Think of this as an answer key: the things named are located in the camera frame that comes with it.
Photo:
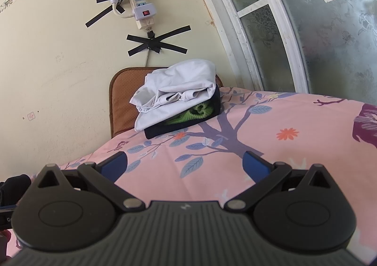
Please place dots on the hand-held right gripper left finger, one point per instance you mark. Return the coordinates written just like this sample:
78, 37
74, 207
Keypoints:
116, 164

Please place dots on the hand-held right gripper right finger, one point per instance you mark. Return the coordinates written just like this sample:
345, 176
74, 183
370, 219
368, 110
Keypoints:
253, 166

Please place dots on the black garment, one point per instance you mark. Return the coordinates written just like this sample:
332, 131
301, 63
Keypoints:
13, 189

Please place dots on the white garment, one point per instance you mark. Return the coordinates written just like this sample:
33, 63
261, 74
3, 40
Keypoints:
176, 80

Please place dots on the brown cushion mat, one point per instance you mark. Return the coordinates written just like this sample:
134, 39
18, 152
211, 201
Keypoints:
123, 101

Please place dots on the pink tree-print bedsheet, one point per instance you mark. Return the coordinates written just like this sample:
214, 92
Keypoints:
294, 112

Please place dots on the folded navy garment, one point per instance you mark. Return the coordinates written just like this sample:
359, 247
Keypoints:
216, 102

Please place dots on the green knit garment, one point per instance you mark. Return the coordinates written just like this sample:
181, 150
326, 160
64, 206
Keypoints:
197, 112

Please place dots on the black tape cross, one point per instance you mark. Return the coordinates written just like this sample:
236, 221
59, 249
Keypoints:
138, 38

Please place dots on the frosted glass window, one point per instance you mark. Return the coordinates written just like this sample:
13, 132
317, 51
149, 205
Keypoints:
324, 33

